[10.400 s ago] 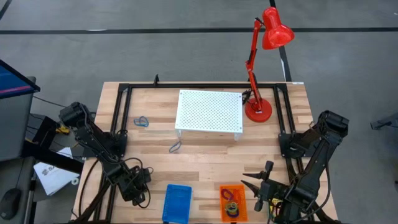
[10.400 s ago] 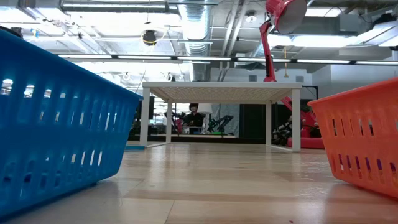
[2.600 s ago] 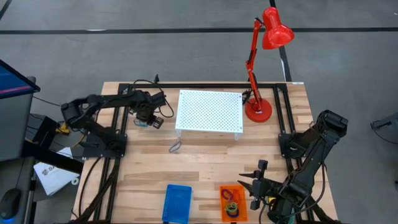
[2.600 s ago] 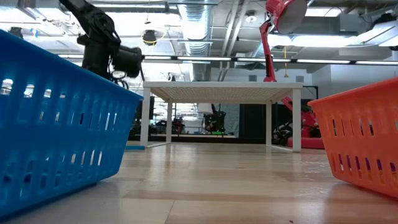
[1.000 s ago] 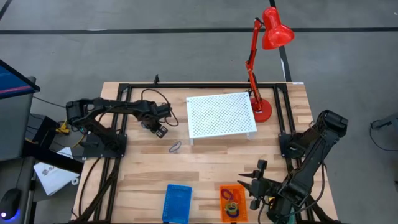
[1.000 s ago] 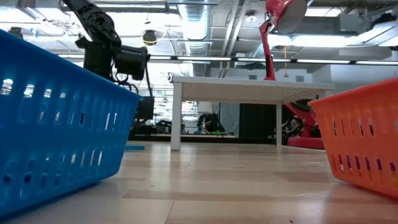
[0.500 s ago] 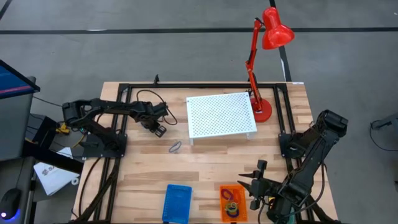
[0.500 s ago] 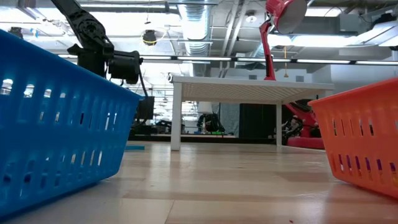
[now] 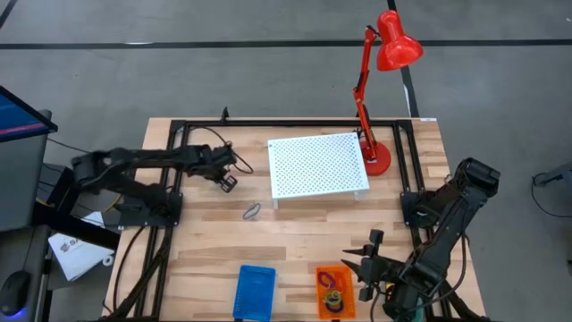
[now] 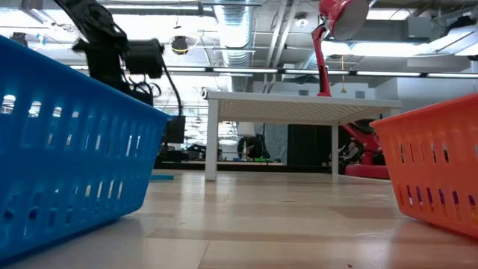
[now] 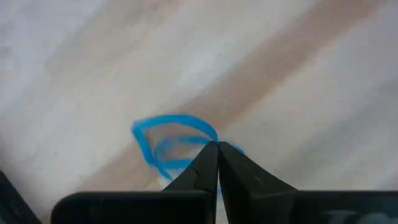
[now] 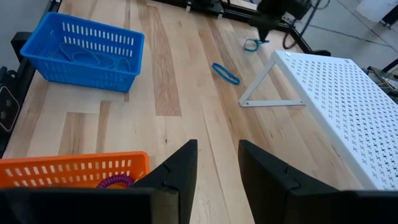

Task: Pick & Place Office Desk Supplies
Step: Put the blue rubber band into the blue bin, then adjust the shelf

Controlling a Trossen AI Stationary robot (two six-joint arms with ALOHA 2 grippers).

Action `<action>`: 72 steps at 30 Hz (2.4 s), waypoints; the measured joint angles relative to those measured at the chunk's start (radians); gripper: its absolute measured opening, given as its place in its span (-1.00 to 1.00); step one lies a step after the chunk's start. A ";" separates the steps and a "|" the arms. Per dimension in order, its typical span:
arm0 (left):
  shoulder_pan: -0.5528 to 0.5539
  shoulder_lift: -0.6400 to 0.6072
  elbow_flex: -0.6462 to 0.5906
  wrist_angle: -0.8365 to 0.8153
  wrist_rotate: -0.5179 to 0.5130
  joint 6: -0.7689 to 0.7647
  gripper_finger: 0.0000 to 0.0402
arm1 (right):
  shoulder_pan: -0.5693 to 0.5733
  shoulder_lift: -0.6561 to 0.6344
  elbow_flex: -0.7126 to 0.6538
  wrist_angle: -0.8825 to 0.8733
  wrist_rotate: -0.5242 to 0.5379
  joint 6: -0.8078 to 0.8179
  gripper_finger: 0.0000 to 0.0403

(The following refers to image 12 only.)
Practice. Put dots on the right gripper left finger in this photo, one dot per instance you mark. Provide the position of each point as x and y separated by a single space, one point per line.
177 174

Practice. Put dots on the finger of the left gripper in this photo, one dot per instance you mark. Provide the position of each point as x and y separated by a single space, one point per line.
262 32
266 33

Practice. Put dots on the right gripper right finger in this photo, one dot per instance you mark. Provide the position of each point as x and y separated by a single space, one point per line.
264 180

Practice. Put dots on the blue rubber band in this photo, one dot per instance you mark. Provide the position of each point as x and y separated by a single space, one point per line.
245 46
214 66

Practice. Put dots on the orange plastic basket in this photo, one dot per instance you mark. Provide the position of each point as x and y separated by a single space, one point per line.
62 161

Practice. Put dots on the grey rubber band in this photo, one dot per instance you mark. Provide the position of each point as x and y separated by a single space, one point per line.
119 59
93 56
62 51

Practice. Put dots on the blue plastic basket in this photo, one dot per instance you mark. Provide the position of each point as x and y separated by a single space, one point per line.
77 77

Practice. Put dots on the white flat panel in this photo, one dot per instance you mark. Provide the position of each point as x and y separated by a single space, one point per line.
376 9

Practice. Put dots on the white perforated metal shelf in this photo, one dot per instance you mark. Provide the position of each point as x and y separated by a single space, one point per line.
342 109

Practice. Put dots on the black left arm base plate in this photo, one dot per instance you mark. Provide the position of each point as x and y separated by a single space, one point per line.
205 7

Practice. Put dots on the black table-level camera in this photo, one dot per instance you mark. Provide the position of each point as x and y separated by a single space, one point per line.
7 105

